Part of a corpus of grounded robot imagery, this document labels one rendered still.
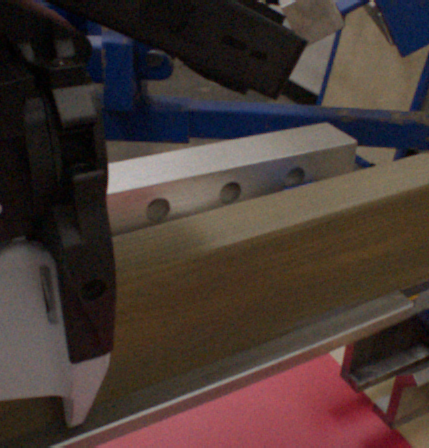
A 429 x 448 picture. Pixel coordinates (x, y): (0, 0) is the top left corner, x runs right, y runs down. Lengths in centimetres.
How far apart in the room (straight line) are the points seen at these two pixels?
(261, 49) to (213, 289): 10
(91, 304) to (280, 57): 11
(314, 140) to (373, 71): 238
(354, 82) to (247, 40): 285
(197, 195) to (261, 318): 26
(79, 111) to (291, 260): 14
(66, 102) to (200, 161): 38
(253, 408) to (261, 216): 20
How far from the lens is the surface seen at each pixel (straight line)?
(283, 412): 45
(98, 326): 21
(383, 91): 293
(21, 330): 23
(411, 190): 32
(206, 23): 21
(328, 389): 47
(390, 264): 34
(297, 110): 100
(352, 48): 310
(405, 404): 41
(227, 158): 56
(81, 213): 19
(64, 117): 18
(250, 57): 22
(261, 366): 30
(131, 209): 52
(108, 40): 91
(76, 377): 24
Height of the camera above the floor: 129
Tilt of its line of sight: 31 degrees down
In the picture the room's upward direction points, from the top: 2 degrees clockwise
